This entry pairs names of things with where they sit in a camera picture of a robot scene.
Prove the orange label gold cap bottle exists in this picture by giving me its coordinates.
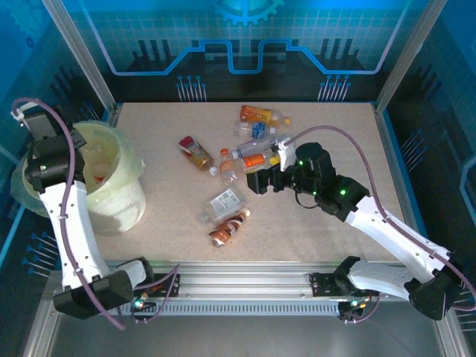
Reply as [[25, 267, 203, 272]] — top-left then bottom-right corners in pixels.
[[240, 151, 280, 176]]

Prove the small clear orange cap bottle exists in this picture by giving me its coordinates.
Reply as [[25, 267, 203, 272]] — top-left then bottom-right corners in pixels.
[[219, 148, 241, 186]]

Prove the clear square white label bottle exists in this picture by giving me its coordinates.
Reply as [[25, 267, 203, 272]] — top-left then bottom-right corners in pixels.
[[199, 187, 248, 225]]

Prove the clear bottle blue label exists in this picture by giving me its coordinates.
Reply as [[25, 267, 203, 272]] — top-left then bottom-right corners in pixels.
[[234, 120, 277, 138]]

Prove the clear beige label bottle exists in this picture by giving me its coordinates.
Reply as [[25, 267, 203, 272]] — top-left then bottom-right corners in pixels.
[[83, 143, 112, 167]]

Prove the copper brown bottle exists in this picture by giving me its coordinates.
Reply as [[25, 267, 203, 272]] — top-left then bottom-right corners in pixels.
[[208, 206, 251, 249]]

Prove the red label tea bottle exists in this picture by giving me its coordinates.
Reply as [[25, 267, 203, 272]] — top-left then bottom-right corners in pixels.
[[178, 135, 219, 176]]

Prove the pale yellow round bin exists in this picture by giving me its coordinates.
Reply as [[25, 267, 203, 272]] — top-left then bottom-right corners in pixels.
[[10, 120, 147, 236]]

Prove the orange label yellow cap bottle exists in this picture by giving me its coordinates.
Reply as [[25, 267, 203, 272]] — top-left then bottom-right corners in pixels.
[[239, 105, 292, 128]]

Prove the black connector with LEDs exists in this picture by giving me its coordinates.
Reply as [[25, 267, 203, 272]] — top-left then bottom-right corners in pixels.
[[338, 299, 367, 321], [129, 295, 157, 312]]

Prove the grey metal panel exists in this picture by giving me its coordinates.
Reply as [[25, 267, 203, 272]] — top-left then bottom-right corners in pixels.
[[22, 289, 470, 357]]

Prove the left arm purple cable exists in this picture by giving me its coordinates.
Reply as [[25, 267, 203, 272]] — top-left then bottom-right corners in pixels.
[[10, 97, 182, 331]]

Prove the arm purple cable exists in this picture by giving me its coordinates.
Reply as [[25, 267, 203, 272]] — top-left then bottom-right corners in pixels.
[[10, 97, 182, 331], [286, 125, 476, 324]]

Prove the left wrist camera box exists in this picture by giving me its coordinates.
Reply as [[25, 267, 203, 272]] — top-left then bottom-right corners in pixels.
[[10, 98, 57, 141]]

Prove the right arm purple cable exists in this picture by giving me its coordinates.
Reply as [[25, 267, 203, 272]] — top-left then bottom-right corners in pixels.
[[286, 125, 476, 324]]

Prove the aluminium table side rail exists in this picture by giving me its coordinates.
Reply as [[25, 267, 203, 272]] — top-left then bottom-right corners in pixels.
[[371, 103, 440, 271], [99, 103, 123, 131]]

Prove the aluminium mounting rail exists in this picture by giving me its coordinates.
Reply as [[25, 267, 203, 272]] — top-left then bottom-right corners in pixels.
[[48, 260, 446, 304]]

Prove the aluminium frame post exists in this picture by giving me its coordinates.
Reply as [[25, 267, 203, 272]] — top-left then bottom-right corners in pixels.
[[374, 0, 448, 112], [40, 0, 122, 112]]

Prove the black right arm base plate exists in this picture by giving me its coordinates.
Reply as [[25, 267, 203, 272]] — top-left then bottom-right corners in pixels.
[[309, 271, 379, 298]]

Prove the grey slotted cable duct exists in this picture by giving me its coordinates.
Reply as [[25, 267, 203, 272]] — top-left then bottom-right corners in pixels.
[[122, 301, 341, 317]]

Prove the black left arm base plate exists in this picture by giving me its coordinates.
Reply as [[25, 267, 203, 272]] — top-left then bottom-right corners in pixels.
[[132, 273, 182, 298]]

